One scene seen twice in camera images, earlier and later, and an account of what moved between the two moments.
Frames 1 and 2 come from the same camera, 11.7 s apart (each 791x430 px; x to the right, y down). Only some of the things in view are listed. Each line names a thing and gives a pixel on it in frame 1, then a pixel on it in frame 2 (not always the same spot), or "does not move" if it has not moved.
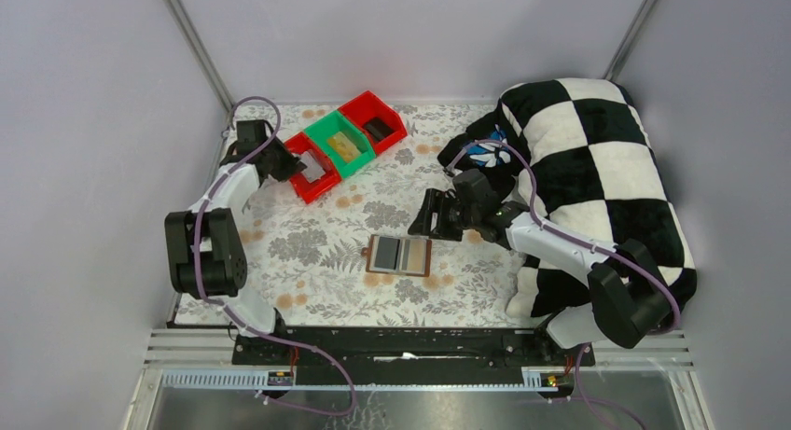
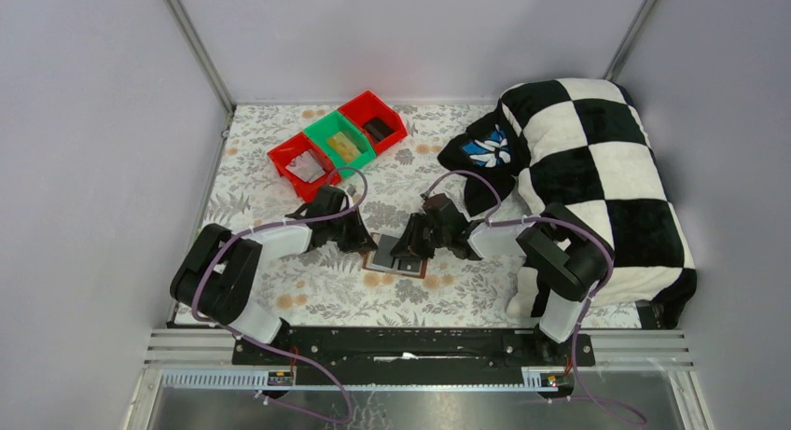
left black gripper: x=287 y=165 -> x=349 y=230
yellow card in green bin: x=345 y=147 does not move
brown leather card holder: x=401 y=255 does not move
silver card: x=313 y=170 does not move
